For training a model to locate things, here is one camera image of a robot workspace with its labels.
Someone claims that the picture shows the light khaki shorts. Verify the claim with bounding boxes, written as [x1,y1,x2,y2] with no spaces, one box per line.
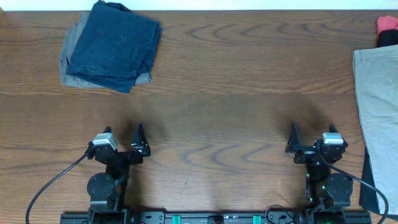
[353,45,397,215]

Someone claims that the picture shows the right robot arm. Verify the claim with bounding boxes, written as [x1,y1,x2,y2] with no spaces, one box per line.
[285,124,353,223]

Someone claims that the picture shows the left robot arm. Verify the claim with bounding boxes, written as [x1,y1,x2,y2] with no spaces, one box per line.
[85,123,151,224]

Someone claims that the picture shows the folded grey shorts under navy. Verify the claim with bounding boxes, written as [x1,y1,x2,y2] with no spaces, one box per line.
[59,11,152,89]

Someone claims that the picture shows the folded navy blue shorts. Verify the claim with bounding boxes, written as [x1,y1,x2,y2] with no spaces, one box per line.
[65,0,162,94]

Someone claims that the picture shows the black garment at right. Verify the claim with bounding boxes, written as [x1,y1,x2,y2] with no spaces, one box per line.
[377,29,398,48]

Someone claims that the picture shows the red cloth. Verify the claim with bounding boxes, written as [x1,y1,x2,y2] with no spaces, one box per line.
[376,16,398,34]

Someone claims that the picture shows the right black cable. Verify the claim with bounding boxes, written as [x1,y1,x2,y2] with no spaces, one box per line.
[315,147,389,224]

